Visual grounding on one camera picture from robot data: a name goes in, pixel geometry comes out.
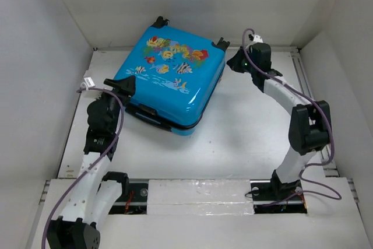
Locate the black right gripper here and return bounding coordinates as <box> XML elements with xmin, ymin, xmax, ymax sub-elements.
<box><xmin>226</xmin><ymin>46</ymin><xmax>257</xmax><ymax>74</ymax></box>

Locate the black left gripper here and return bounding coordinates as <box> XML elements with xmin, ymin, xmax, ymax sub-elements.
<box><xmin>94</xmin><ymin>75</ymin><xmax>135</xmax><ymax>131</ymax></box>

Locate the blue hard-shell suitcase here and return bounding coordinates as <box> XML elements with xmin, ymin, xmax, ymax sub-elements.
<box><xmin>114</xmin><ymin>16</ymin><xmax>230</xmax><ymax>136</ymax></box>

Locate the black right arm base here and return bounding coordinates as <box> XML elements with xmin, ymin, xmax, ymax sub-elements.
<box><xmin>245</xmin><ymin>181</ymin><xmax>307</xmax><ymax>214</ymax></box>

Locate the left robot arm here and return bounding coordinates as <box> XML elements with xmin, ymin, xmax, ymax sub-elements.
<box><xmin>41</xmin><ymin>75</ymin><xmax>136</xmax><ymax>248</ymax></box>

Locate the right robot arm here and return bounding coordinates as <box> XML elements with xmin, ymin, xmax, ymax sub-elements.
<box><xmin>227</xmin><ymin>43</ymin><xmax>334</xmax><ymax>204</ymax></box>

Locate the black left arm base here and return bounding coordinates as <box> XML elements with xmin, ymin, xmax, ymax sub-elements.
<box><xmin>109</xmin><ymin>180</ymin><xmax>149</xmax><ymax>215</ymax></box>

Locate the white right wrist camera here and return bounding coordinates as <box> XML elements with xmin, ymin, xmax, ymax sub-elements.
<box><xmin>248</xmin><ymin>34</ymin><xmax>263</xmax><ymax>44</ymax></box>

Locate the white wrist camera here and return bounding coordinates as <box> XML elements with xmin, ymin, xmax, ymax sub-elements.
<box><xmin>80</xmin><ymin>76</ymin><xmax>100</xmax><ymax>99</ymax></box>
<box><xmin>248</xmin><ymin>34</ymin><xmax>263</xmax><ymax>44</ymax></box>

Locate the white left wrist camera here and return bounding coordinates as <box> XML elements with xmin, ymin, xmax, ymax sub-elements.
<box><xmin>80</xmin><ymin>76</ymin><xmax>100</xmax><ymax>99</ymax></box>

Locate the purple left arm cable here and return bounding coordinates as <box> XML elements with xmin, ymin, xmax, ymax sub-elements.
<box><xmin>41</xmin><ymin>87</ymin><xmax>125</xmax><ymax>249</ymax></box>

